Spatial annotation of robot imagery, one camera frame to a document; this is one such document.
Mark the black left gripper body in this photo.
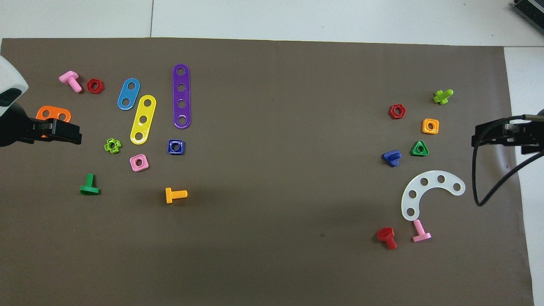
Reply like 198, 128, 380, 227
0, 103, 46, 147

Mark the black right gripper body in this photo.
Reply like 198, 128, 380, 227
504, 118, 544, 156

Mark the dark blue triangle screw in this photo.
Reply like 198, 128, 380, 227
382, 150, 402, 168

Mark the pink plastic screw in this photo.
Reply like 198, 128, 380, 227
412, 219, 432, 243
59, 71, 83, 94

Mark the green plastic screw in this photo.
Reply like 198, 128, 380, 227
79, 173, 101, 196

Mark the lime green cross screw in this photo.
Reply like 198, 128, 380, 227
433, 89, 454, 105

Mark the green triangle plastic nut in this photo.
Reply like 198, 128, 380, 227
410, 140, 430, 157

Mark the pink square plastic nut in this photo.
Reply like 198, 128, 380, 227
129, 153, 150, 172

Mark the orange plastic screw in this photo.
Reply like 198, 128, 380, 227
165, 187, 188, 204

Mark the red hexagon plastic screw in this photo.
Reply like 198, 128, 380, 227
377, 227, 398, 250

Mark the orange three-hole angled plate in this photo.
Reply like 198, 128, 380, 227
36, 105, 72, 139

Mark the white curved five-hole plate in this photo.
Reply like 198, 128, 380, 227
401, 170, 466, 222

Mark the blue two-hole plastic plate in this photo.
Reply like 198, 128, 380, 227
117, 78, 141, 111

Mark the yellow three-hole plastic plate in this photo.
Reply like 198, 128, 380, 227
130, 94, 157, 145

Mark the purple four-hole plastic plate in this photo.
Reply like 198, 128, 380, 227
172, 64, 192, 129

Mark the black ribbed metal device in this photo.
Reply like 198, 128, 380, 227
512, 0, 544, 32

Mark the brown table mat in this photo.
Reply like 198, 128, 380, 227
0, 37, 535, 306

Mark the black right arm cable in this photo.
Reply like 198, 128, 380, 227
472, 114, 544, 207

